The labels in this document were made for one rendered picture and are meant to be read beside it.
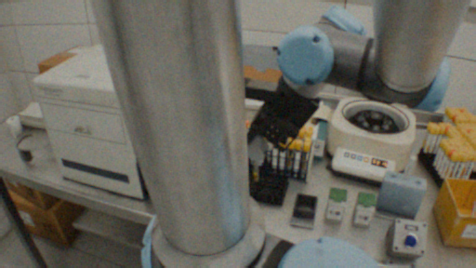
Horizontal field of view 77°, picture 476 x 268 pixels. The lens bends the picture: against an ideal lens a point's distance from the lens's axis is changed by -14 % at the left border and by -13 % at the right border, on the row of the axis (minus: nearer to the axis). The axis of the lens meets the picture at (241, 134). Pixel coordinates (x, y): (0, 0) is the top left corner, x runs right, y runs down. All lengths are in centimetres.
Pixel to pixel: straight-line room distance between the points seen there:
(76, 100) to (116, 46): 63
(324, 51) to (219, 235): 25
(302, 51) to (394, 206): 52
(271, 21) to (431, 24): 100
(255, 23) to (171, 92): 105
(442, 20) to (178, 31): 17
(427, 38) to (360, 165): 70
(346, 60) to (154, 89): 30
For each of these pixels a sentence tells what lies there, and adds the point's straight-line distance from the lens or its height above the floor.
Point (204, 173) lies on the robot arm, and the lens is 23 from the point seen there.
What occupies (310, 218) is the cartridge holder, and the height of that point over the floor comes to 89.
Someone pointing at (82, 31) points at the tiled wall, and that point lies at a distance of 162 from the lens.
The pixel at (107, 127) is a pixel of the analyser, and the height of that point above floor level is 108.
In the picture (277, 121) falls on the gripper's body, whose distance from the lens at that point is 62.
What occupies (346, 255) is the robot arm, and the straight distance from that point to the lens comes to 36.
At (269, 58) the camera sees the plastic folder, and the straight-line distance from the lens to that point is 123.
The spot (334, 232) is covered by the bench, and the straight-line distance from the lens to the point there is 80.
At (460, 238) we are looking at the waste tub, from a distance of 85.
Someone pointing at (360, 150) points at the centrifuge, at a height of 94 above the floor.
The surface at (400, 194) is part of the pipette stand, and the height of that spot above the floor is 94.
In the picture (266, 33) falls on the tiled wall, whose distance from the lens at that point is 123.
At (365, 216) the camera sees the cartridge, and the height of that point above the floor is 91.
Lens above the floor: 145
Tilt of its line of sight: 32 degrees down
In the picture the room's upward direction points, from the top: straight up
